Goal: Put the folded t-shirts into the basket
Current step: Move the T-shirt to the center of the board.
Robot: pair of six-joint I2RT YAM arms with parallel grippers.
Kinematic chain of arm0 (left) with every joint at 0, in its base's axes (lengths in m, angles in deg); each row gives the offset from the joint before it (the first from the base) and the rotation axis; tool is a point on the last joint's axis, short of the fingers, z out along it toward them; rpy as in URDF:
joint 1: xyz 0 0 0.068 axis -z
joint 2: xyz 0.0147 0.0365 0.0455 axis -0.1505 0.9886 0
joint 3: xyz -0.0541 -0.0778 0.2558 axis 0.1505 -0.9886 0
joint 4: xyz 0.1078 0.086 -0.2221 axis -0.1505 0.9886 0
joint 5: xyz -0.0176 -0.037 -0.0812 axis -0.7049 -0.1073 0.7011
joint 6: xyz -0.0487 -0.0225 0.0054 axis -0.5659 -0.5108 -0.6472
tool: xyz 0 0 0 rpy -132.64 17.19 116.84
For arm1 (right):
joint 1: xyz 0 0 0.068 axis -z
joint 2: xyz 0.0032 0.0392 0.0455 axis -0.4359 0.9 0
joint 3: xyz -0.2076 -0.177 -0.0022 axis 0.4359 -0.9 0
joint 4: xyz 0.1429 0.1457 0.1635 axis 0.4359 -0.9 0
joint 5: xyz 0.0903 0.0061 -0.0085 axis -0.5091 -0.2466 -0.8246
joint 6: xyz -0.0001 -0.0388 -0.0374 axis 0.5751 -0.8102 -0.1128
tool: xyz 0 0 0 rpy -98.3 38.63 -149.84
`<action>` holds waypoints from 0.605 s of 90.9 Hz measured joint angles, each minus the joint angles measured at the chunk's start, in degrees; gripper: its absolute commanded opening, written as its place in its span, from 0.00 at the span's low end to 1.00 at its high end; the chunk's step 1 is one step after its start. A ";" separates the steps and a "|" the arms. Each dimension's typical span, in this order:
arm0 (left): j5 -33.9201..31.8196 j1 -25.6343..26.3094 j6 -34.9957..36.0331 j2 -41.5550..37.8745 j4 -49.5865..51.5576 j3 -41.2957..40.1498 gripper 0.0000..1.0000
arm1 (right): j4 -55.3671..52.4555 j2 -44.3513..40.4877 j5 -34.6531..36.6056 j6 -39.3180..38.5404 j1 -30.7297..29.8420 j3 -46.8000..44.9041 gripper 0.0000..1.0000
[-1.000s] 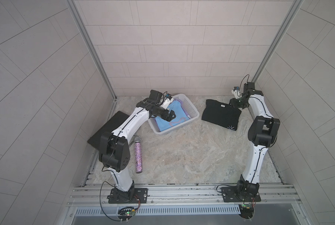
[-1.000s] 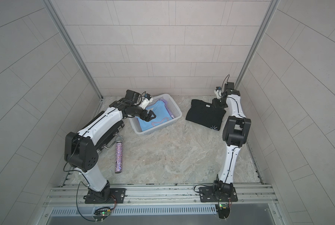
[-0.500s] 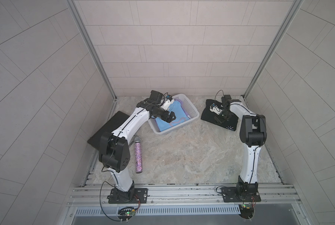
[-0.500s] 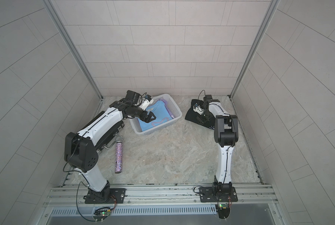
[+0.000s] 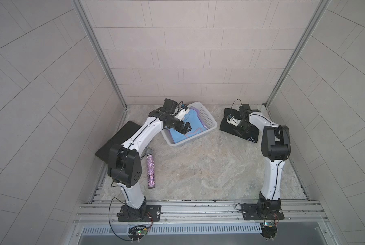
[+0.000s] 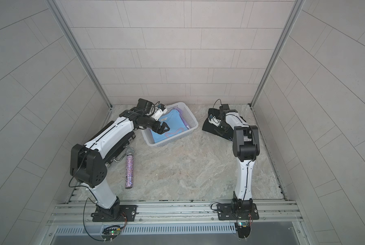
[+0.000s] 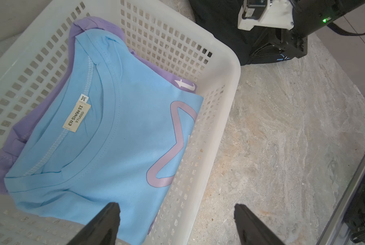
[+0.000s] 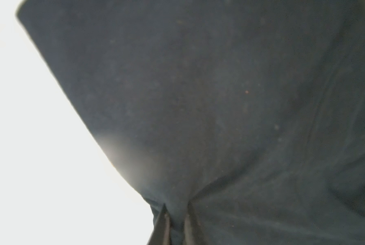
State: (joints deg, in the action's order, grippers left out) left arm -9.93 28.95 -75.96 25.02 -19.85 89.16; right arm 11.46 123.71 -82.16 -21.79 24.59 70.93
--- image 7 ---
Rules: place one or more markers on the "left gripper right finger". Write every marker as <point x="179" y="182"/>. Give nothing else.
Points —
<point x="251" y="230"/>

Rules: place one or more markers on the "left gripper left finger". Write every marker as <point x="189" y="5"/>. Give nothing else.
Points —
<point x="102" y="229"/>

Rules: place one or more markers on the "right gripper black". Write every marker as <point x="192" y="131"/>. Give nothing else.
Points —
<point x="277" y="45"/>

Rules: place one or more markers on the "black t-shirt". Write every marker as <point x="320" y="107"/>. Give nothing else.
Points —
<point x="221" y="19"/>

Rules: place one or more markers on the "light blue t-shirt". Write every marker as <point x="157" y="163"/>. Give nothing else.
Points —
<point x="137" y="214"/>

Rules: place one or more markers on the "purple Persist t-shirt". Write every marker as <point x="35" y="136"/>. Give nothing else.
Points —
<point x="23" y="134"/>

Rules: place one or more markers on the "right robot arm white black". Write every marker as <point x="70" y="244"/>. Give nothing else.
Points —
<point x="310" y="16"/>

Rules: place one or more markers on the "white perforated plastic basket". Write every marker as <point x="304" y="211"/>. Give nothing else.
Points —
<point x="34" y="64"/>

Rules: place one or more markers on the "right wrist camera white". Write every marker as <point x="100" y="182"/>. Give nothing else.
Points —
<point x="267" y="13"/>

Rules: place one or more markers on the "aluminium mounting rail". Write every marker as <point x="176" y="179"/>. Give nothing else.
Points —
<point x="336" y="231"/>

